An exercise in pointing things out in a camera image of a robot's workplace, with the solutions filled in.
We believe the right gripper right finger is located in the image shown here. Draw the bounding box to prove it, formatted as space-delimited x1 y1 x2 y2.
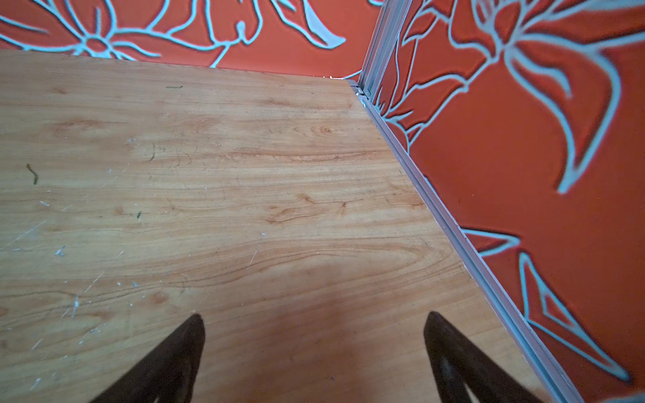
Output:
423 312 539 402

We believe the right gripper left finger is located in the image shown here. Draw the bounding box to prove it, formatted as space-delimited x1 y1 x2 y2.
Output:
93 314 206 402

